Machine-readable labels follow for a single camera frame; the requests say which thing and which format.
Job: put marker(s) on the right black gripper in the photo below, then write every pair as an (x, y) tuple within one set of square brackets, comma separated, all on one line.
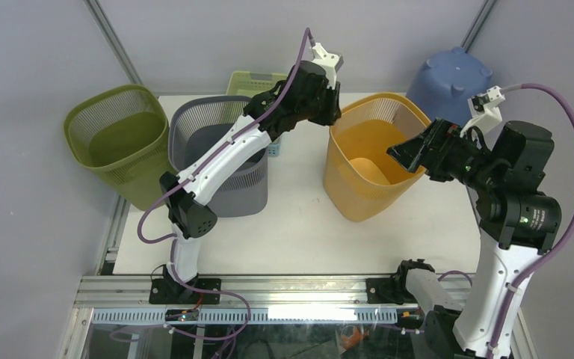
[(441, 135)]

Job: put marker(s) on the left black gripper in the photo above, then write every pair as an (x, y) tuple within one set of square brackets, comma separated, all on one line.
[(334, 111)]

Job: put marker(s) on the orange mesh basket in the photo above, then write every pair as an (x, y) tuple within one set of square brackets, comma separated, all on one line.
[(360, 177)]

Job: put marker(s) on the blue plastic bucket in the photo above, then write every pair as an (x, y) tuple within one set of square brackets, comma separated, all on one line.
[(444, 83)]

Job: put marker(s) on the grey mesh basket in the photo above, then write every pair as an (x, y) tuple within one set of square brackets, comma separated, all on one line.
[(195, 128)]

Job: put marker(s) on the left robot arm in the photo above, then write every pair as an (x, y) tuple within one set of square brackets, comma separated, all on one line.
[(311, 92)]

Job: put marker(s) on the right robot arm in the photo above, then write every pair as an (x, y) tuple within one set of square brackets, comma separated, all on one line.
[(518, 225)]

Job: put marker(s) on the light blue crate underneath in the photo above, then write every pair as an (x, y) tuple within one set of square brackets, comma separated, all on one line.
[(273, 149)]

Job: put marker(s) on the light green shallow crate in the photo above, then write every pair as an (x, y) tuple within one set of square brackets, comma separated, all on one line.
[(246, 83)]

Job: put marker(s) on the olive green mesh basket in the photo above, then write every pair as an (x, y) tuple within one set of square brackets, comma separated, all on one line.
[(121, 135)]

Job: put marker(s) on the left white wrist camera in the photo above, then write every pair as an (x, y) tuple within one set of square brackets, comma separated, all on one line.
[(330, 62)]

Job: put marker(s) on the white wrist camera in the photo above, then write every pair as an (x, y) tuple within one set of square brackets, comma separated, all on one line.
[(485, 112), (330, 62)]

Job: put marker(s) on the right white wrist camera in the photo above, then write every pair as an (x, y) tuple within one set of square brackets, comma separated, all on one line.
[(485, 112)]

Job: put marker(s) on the white slotted cable duct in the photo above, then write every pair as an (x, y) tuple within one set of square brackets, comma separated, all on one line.
[(275, 314)]

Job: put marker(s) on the aluminium mounting rail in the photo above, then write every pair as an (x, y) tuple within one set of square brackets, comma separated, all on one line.
[(134, 291)]

